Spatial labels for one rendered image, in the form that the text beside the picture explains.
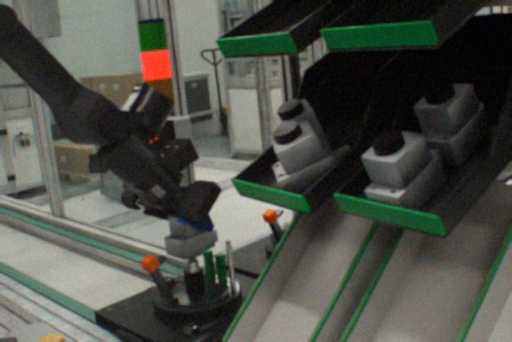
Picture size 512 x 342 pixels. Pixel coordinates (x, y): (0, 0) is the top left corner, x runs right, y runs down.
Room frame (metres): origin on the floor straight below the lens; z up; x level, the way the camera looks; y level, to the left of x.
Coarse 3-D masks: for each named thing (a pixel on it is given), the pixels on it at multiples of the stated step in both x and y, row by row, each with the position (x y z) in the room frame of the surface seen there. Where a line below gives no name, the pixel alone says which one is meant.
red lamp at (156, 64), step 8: (144, 56) 1.09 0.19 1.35; (152, 56) 1.08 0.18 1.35; (160, 56) 1.08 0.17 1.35; (168, 56) 1.10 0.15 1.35; (144, 64) 1.09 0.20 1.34; (152, 64) 1.08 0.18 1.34; (160, 64) 1.08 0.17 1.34; (168, 64) 1.10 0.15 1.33; (144, 72) 1.09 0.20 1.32; (152, 72) 1.08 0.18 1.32; (160, 72) 1.08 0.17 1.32; (168, 72) 1.09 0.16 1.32
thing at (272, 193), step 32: (320, 64) 0.77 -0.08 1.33; (352, 64) 0.80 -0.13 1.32; (384, 64) 0.83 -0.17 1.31; (320, 96) 0.77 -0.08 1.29; (352, 96) 0.80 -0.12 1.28; (384, 96) 0.66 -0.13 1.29; (352, 128) 0.72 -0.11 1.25; (384, 128) 0.65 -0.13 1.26; (256, 160) 0.71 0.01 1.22; (352, 160) 0.63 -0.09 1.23; (256, 192) 0.66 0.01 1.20; (288, 192) 0.61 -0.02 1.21; (320, 192) 0.60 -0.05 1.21
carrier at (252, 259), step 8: (288, 224) 1.19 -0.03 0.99; (264, 240) 1.15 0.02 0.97; (272, 240) 1.09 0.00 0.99; (248, 248) 1.12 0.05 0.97; (256, 248) 1.11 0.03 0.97; (264, 248) 1.11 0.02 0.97; (272, 248) 1.05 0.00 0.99; (232, 256) 1.08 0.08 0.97; (240, 256) 1.08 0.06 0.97; (248, 256) 1.07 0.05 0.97; (256, 256) 1.07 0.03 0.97; (264, 256) 1.06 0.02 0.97; (240, 264) 1.04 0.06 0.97; (248, 264) 1.03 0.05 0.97; (256, 264) 1.03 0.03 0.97; (264, 264) 1.02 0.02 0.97; (240, 272) 1.01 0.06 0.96; (248, 272) 1.00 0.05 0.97; (256, 272) 0.99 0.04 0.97
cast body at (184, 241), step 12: (168, 216) 0.89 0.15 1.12; (180, 228) 0.87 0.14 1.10; (192, 228) 0.87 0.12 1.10; (168, 240) 0.87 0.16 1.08; (180, 240) 0.85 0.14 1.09; (192, 240) 0.86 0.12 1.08; (204, 240) 0.88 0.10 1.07; (216, 240) 0.92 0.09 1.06; (168, 252) 0.88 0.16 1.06; (180, 252) 0.85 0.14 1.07; (192, 252) 0.86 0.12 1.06
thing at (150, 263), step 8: (152, 256) 0.83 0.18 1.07; (160, 256) 0.85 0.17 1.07; (144, 264) 0.82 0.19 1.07; (152, 264) 0.83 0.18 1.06; (160, 264) 0.84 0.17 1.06; (152, 272) 0.83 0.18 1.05; (160, 272) 0.84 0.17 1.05; (160, 280) 0.84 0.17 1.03; (160, 288) 0.84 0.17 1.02; (168, 288) 0.84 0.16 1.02; (168, 296) 0.84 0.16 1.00
